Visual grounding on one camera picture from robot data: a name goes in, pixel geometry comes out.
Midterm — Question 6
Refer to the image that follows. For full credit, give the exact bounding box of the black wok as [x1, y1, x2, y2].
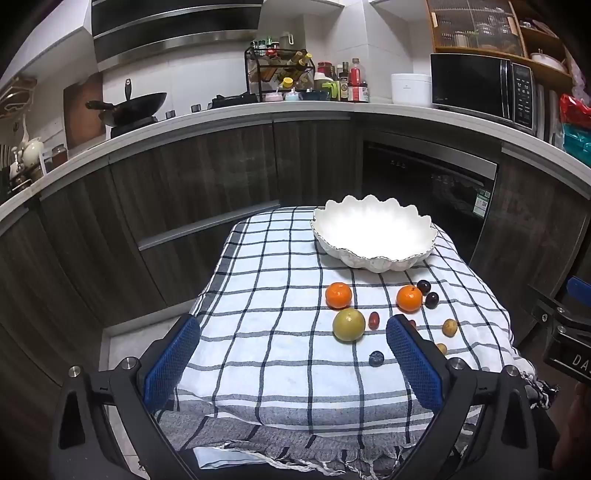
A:
[85, 78, 168, 127]

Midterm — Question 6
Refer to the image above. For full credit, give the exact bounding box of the orange tangerine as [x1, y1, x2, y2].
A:
[396, 285, 423, 313]
[325, 282, 353, 309]

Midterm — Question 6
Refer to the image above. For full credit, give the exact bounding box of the white scalloped bowl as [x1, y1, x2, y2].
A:
[310, 195, 438, 273]

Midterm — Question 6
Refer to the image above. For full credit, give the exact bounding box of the white rice cooker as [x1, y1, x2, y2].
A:
[391, 73, 431, 106]

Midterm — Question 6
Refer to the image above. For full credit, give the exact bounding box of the wooden glass-door cabinet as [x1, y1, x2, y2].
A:
[426, 0, 575, 90]

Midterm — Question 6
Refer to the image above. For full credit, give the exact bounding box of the wooden cutting board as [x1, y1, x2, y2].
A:
[63, 73, 106, 149]

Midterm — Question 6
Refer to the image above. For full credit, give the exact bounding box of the person's right hand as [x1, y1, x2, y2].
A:
[554, 383, 591, 467]

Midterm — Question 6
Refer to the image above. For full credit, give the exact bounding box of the yellow-green apple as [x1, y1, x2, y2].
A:
[333, 308, 366, 343]

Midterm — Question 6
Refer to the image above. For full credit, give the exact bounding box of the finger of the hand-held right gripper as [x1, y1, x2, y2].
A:
[527, 285, 575, 328]
[562, 276, 591, 303]

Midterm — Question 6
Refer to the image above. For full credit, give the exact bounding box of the white teapot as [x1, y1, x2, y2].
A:
[11, 138, 44, 169]

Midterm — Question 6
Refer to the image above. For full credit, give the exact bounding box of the red plastic bag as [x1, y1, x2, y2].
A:
[560, 93, 591, 130]

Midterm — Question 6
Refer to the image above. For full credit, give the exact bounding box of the built-in black dishwasher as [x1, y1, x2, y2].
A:
[362, 141, 499, 264]

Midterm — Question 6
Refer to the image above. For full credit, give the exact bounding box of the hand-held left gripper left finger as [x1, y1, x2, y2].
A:
[48, 313, 204, 480]

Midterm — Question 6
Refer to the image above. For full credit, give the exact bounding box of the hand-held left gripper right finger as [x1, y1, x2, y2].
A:
[385, 315, 541, 480]

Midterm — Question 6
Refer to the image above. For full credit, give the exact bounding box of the steel range hood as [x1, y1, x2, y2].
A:
[91, 0, 264, 70]

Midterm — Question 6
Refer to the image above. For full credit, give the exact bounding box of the teal plastic bag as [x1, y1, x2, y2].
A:
[561, 124, 591, 160]

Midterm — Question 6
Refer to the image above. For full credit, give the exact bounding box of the black spice rack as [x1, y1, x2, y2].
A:
[245, 46, 309, 102]

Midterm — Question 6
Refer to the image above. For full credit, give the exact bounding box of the black microwave oven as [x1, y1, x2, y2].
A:
[430, 53, 537, 134]

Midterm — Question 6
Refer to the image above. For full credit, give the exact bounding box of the white black checked cloth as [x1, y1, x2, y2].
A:
[154, 205, 550, 476]

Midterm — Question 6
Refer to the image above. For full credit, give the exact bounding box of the black gas stove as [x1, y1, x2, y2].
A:
[110, 115, 160, 138]

